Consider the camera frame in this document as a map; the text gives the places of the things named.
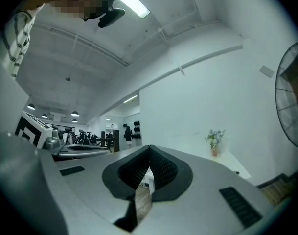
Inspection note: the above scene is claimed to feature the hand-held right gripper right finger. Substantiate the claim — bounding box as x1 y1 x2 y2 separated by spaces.
136 144 288 235

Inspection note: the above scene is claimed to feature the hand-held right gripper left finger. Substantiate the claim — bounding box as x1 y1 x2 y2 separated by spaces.
52 145 151 235

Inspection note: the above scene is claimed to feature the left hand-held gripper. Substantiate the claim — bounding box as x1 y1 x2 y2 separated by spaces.
15 111 113 159

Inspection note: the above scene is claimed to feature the grey black backpack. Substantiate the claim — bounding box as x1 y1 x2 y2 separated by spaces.
86 131 98 146
76 129 87 146

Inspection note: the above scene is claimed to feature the dark wooden railing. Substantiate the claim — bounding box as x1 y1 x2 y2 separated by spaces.
96 130 120 154

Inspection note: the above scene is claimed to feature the small potted flower plant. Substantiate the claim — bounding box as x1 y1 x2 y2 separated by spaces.
204 128 227 157

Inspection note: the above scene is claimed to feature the white ceiling tube light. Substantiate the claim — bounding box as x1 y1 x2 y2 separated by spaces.
123 94 138 104

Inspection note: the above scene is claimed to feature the black standing fan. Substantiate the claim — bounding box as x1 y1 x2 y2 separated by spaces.
274 41 298 152

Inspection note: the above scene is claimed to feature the white ceiling conduit pipe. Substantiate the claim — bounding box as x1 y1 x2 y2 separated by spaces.
160 44 244 76

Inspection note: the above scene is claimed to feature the person's striped shirt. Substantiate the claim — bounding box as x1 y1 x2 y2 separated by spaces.
0 3 46 80

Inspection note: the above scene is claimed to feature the black gear wall rack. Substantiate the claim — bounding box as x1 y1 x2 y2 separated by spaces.
122 120 142 140

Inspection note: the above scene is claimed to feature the grey wall box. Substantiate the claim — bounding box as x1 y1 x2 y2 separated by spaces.
258 65 275 78

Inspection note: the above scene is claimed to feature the black head-worn camera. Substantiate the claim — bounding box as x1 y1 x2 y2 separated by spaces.
97 8 126 29

